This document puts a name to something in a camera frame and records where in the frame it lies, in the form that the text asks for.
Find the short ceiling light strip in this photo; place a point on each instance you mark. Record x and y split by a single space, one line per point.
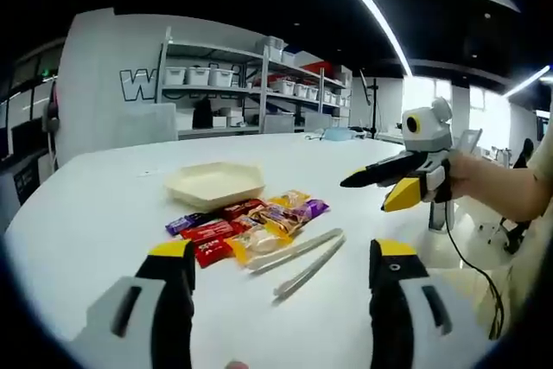
527 80

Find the pile of food snack packets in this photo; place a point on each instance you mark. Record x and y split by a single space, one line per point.
242 224

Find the white tilted monitor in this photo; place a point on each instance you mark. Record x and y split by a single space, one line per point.
470 142

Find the person's beige shirt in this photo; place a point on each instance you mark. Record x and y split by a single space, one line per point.
533 291

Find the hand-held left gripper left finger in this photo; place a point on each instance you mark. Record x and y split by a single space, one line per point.
129 321

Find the translucent white food tongs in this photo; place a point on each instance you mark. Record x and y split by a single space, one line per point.
302 252

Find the grey partition panel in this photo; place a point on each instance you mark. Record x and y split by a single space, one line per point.
151 122
319 121
278 123

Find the row of white storage bins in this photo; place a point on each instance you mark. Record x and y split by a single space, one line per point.
298 88

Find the grey metal shelving rack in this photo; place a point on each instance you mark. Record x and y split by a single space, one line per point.
259 84

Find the person's right hand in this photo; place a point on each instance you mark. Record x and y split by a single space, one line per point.
462 176

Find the black tripod stand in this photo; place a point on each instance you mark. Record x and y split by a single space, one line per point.
374 105

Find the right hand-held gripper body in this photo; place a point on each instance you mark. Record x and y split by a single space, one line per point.
432 135

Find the black bag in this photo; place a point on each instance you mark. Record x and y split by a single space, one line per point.
202 115

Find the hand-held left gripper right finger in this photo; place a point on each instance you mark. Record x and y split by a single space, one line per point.
402 326

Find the cream hexagonal food container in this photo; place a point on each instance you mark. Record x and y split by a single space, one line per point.
216 181

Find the person's left hand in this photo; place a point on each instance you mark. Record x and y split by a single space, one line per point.
235 365

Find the long ceiling light strip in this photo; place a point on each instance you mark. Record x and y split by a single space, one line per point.
371 6

